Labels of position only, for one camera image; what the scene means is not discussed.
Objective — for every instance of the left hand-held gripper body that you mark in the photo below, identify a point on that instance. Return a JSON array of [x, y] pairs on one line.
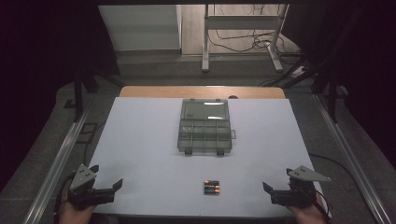
[[81, 179]]

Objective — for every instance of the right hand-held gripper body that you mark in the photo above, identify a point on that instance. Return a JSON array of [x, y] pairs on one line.
[[303, 186]]

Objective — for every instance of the clear grey compartment storage box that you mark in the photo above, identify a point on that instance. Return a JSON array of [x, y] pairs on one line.
[[204, 137]]

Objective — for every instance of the person's right hand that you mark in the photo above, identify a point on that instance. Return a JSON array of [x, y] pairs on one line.
[[309, 215]]

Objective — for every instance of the person's left hand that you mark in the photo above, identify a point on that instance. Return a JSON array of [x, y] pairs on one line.
[[73, 216]]

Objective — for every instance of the white table board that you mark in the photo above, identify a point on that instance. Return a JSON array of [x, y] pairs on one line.
[[140, 149]]

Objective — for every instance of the black metal stand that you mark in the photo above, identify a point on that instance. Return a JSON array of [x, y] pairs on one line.
[[78, 93], [333, 93]]

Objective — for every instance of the white power strip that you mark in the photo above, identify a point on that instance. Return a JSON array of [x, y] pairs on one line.
[[299, 71]]

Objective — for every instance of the wooden table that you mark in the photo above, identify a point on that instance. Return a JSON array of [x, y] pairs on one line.
[[174, 92]]

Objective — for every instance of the aluminium rail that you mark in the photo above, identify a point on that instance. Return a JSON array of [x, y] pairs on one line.
[[348, 155], [59, 161]]

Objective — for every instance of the black square floor frame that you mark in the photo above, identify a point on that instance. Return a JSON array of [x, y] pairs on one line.
[[87, 133]]

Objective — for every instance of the white wall panel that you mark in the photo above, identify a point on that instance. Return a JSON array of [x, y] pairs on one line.
[[140, 28]]

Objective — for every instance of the white metal desk frame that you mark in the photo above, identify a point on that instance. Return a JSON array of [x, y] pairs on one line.
[[239, 22]]

